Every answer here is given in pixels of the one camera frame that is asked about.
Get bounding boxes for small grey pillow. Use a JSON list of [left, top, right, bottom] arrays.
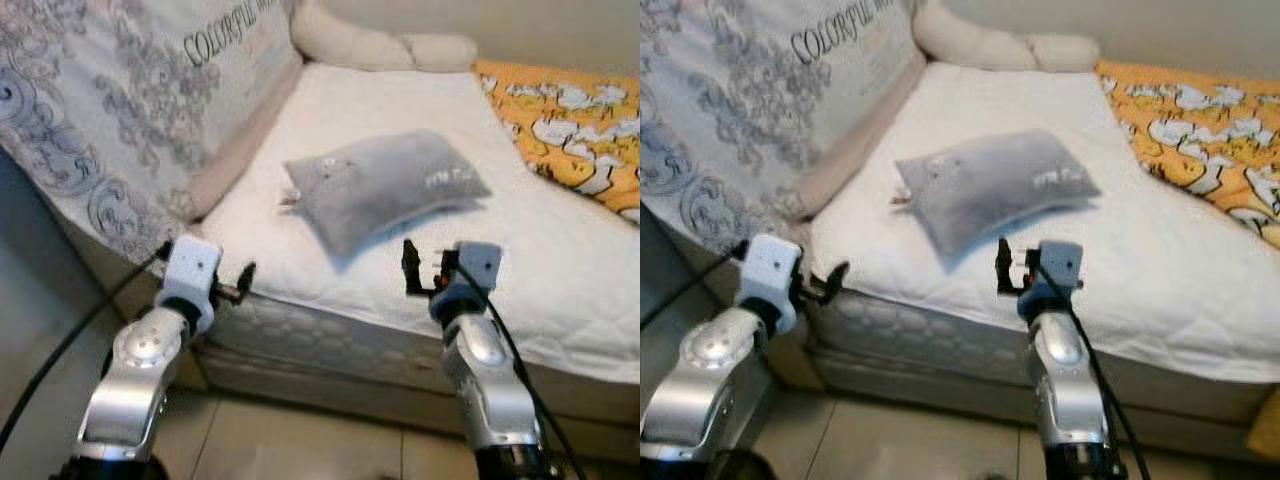
[[283, 128, 493, 259], [893, 128, 1101, 259]]

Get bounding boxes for beige bed base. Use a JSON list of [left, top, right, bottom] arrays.
[[790, 330, 1280, 441], [195, 340, 641, 441]]

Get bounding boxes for white quilted mattress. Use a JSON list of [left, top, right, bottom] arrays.
[[805, 62, 1280, 386], [195, 62, 641, 386]]

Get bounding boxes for white grey patterned quilt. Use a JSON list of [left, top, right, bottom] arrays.
[[0, 0, 304, 266], [640, 0, 926, 271]]

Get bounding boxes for long beige bolster pillow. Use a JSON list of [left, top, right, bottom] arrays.
[[290, 0, 479, 73], [912, 0, 1101, 73]]

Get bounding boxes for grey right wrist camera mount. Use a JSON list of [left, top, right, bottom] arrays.
[[440, 242, 503, 311], [1020, 240, 1086, 321]]

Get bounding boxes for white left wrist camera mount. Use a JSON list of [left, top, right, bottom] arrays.
[[745, 235, 806, 336], [158, 235, 223, 316]]

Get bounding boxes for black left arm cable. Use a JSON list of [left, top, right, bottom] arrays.
[[640, 240, 753, 331], [0, 240, 173, 451]]

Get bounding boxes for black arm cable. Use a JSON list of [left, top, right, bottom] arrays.
[[455, 262, 591, 480], [0, 240, 173, 451], [1040, 262, 1151, 480], [640, 240, 753, 331]]

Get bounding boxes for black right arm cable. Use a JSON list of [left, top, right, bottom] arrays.
[[1040, 262, 1151, 480], [455, 262, 591, 480]]

